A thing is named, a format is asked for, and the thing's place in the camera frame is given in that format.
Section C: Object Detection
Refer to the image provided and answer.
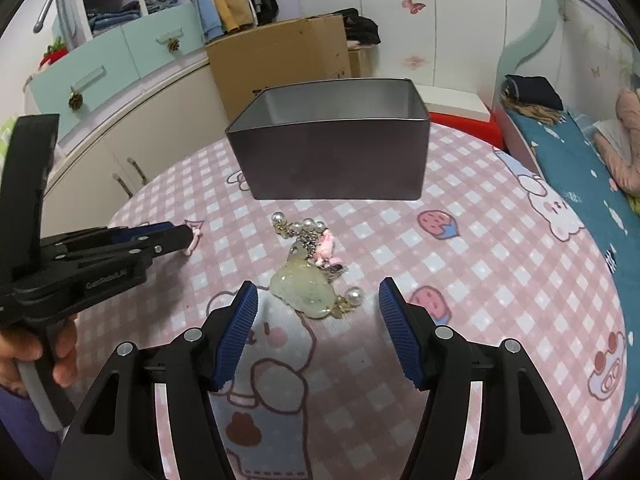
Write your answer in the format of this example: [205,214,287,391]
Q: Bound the pink checked cartoon tablecloth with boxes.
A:
[74,121,630,480]

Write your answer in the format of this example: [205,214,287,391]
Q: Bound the grey metal tin box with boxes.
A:
[225,78,432,203]

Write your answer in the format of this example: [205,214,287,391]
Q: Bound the white flat board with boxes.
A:
[419,84,489,122]

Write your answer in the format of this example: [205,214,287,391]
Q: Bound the pearl bead chain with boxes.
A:
[270,212,327,248]

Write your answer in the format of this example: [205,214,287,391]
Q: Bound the white cabinet turquoise drawers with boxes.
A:
[26,0,212,128]

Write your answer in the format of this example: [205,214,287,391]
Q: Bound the small cardboard box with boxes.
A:
[347,47,374,79]

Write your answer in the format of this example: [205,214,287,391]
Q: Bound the pink plush toy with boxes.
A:
[594,87,640,192]

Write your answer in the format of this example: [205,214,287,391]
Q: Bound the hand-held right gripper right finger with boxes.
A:
[378,276,586,480]

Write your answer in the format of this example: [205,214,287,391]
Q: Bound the red white box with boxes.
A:
[426,110,507,153]

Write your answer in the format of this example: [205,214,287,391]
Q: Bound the red knitted item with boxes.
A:
[39,36,69,70]

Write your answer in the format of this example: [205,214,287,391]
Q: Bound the bed with blue sheet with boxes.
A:
[492,108,640,313]

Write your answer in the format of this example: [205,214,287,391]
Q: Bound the cream low cabinet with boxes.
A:
[42,56,242,222]

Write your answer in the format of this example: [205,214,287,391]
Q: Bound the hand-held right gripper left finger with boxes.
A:
[50,280,261,480]

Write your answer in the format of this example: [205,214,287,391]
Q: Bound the large cardboard box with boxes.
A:
[204,14,352,122]

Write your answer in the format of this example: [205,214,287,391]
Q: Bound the person's left hand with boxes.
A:
[0,317,80,390]

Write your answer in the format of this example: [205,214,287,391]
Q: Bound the white wardrobe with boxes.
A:
[270,0,551,103]

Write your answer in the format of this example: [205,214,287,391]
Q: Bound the green white bed headboard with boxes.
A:
[491,0,627,127]

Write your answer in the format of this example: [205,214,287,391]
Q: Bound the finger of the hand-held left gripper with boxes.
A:
[65,224,195,274]
[42,222,177,252]

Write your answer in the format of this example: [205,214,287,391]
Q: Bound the black clothing pile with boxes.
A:
[339,8,382,47]

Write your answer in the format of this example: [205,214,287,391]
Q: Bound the person's left forearm purple sleeve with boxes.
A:
[0,386,62,480]

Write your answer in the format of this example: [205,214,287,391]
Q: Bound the pink bow charm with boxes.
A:
[316,230,344,277]

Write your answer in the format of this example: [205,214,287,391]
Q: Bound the single pearl gold star charm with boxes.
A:
[332,286,363,319]

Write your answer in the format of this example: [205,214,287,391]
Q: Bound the dark folded clothes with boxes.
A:
[501,74,564,112]

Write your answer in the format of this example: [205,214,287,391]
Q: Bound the pale green heart pendant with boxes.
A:
[270,254,334,320]

